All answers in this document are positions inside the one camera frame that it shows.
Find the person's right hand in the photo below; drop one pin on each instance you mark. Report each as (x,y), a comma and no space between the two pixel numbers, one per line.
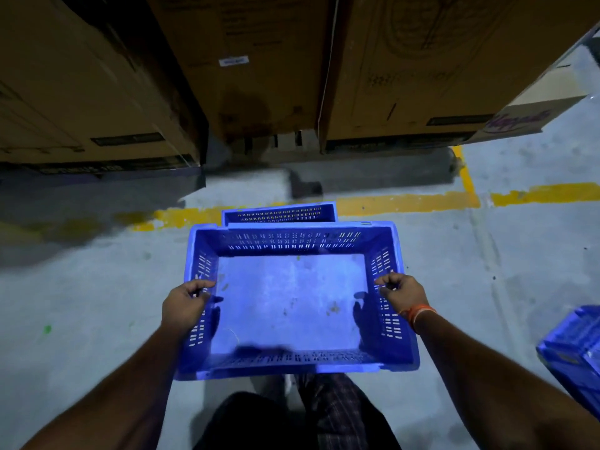
(405,295)

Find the person's left hand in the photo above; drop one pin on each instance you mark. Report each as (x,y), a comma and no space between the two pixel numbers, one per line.
(183,306)

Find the blue crate with solid bottom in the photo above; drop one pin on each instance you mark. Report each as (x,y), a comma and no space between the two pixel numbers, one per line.
(290,299)

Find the person's left forearm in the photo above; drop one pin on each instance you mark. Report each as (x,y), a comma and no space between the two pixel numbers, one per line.
(117,407)

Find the person's right forearm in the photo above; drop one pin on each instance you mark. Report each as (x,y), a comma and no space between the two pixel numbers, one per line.
(492,393)

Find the orange wristband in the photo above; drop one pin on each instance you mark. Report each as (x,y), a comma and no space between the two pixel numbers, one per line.
(419,314)

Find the dark plaid trousers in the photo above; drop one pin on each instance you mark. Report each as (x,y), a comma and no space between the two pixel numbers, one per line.
(337,417)

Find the dark blue pallet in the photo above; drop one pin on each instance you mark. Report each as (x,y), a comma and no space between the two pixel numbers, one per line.
(117,180)

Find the grey slotted pallet block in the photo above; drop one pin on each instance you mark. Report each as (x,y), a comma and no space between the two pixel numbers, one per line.
(281,145)

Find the large cardboard box circle print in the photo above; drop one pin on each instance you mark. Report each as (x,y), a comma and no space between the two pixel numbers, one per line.
(422,65)

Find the cardboard box purple print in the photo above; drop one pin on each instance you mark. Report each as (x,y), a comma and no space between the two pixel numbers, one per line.
(548,88)

